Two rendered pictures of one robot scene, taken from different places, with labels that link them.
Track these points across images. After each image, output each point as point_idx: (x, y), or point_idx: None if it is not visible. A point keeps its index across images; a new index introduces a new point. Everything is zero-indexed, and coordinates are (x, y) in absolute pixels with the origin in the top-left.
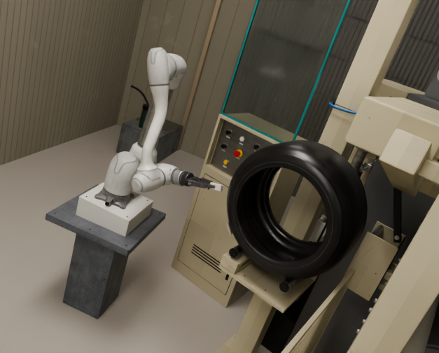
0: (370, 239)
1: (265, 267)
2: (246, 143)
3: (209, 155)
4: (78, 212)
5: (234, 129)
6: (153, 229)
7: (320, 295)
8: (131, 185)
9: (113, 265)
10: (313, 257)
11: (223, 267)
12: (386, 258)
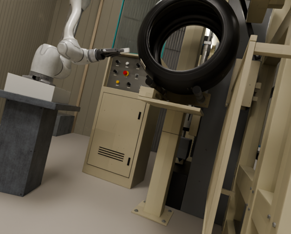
0: (239, 62)
1: (178, 80)
2: (130, 66)
3: (105, 79)
4: (7, 87)
5: (120, 59)
6: (73, 110)
7: (202, 145)
8: (54, 68)
9: (39, 139)
10: (216, 53)
11: (142, 96)
12: (254, 71)
